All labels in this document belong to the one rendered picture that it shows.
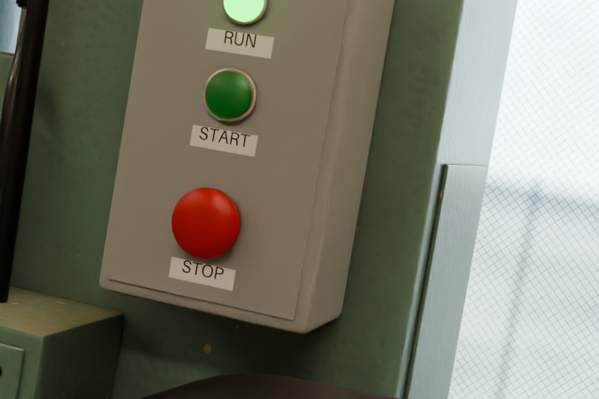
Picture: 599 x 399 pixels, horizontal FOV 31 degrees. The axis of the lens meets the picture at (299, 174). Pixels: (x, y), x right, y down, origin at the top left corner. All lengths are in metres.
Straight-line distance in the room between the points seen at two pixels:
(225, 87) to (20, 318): 0.14
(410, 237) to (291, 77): 0.10
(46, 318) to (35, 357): 0.03
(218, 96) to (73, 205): 0.13
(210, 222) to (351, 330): 0.10
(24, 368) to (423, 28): 0.23
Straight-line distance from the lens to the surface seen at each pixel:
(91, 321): 0.52
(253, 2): 0.45
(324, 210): 0.45
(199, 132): 0.46
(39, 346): 0.48
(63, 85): 0.56
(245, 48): 0.46
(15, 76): 0.56
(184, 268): 0.46
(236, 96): 0.45
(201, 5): 0.47
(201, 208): 0.45
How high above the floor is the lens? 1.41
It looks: 3 degrees down
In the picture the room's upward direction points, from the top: 9 degrees clockwise
